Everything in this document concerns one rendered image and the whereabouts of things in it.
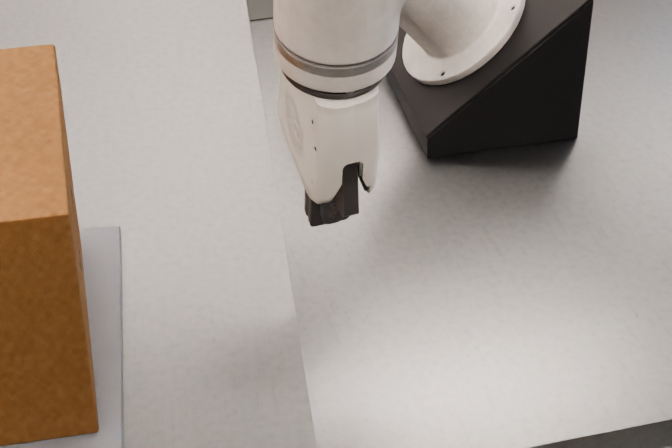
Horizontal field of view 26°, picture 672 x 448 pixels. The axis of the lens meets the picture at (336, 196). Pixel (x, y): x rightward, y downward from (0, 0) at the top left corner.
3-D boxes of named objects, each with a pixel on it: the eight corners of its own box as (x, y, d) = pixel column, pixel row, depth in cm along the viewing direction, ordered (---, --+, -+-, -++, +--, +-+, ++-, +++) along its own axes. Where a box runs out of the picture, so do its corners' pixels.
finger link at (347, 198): (334, 115, 101) (316, 109, 106) (353, 223, 102) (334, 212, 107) (351, 112, 101) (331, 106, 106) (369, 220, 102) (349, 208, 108)
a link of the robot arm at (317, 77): (257, -12, 99) (257, 20, 101) (293, 78, 94) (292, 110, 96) (373, -33, 101) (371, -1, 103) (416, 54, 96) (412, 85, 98)
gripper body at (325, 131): (261, 5, 101) (262, 115, 110) (303, 109, 95) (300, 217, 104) (364, -14, 103) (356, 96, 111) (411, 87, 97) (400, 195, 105)
